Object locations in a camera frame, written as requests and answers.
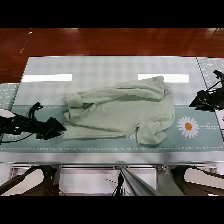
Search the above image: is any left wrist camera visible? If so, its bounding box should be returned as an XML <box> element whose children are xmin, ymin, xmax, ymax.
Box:
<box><xmin>27</xmin><ymin>101</ymin><xmax>45</xmax><ymax>120</ymax></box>

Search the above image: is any pale green T-shirt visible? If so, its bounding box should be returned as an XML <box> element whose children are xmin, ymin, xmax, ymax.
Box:
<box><xmin>62</xmin><ymin>75</ymin><xmax>176</xmax><ymax>146</ymax></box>

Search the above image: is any black cable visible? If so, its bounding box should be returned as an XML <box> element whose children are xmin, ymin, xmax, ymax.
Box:
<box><xmin>111</xmin><ymin>171</ymin><xmax>126</xmax><ymax>197</ymax></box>
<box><xmin>0</xmin><ymin>132</ymin><xmax>35</xmax><ymax>145</ymax></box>

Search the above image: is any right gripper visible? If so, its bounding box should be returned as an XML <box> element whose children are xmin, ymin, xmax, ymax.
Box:
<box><xmin>188</xmin><ymin>89</ymin><xmax>218</xmax><ymax>112</ymax></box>

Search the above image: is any silver frame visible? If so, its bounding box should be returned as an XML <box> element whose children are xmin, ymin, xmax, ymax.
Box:
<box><xmin>0</xmin><ymin>161</ymin><xmax>224</xmax><ymax>197</ymax></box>

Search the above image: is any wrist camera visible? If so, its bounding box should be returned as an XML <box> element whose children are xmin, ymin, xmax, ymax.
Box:
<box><xmin>212</xmin><ymin>69</ymin><xmax>224</xmax><ymax>88</ymax></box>
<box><xmin>27</xmin><ymin>101</ymin><xmax>45</xmax><ymax>120</ymax></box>

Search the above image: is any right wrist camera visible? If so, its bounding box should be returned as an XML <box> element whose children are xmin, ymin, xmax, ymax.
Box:
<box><xmin>212</xmin><ymin>69</ymin><xmax>224</xmax><ymax>88</ymax></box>

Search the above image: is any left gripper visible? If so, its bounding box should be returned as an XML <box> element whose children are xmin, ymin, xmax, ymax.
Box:
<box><xmin>35</xmin><ymin>116</ymin><xmax>68</xmax><ymax>141</ymax></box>

